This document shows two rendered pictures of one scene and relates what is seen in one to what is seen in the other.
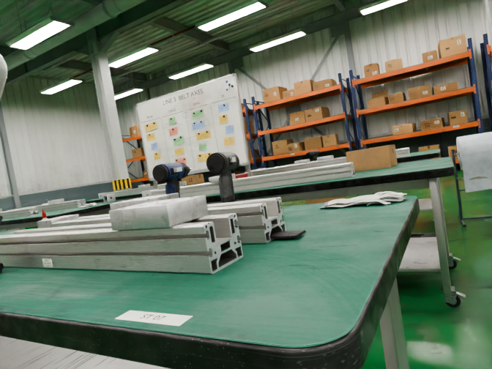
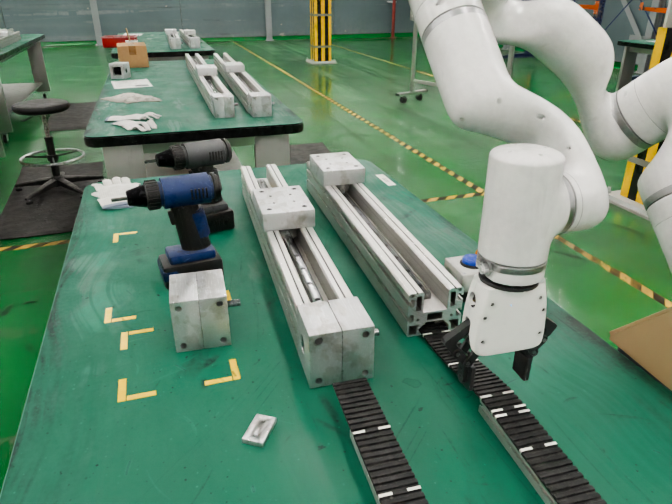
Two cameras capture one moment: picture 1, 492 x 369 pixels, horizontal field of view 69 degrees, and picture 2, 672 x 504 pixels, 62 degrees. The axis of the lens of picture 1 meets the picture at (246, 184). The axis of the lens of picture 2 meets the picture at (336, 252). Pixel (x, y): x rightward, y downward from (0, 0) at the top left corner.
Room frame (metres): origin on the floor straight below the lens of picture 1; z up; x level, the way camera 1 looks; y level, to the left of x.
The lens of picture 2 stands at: (1.78, 1.15, 1.33)
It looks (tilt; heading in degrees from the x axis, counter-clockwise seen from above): 26 degrees down; 222
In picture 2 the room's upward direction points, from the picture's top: straight up
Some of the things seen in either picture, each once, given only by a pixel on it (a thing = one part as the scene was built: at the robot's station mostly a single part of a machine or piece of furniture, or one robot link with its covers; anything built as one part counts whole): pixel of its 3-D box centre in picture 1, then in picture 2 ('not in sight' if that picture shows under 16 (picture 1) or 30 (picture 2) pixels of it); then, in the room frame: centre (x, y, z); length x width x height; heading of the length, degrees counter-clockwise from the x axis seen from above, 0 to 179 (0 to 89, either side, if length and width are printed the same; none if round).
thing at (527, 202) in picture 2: not in sight; (522, 202); (1.16, 0.89, 1.09); 0.09 x 0.08 x 0.13; 151
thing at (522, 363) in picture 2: not in sight; (531, 354); (1.12, 0.92, 0.86); 0.03 x 0.03 x 0.07; 57
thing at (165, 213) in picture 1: (159, 219); (336, 173); (0.71, 0.18, 0.87); 0.16 x 0.11 x 0.07; 57
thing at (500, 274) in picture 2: not in sight; (508, 264); (1.17, 0.89, 1.01); 0.09 x 0.08 x 0.03; 147
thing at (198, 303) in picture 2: not in sight; (207, 308); (1.32, 0.44, 0.83); 0.11 x 0.10 x 0.10; 147
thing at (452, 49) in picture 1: (414, 113); not in sight; (9.37, -4.62, 1.59); 2.83 x 0.98 x 3.17; 60
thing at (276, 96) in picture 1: (305, 134); not in sight; (10.88, -2.02, 1.58); 2.83 x 0.98 x 3.15; 60
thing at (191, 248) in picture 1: (88, 245); (364, 224); (0.85, 0.39, 0.82); 0.80 x 0.10 x 0.09; 57
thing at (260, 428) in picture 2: not in sight; (259, 430); (1.42, 0.69, 0.78); 0.05 x 0.03 x 0.01; 26
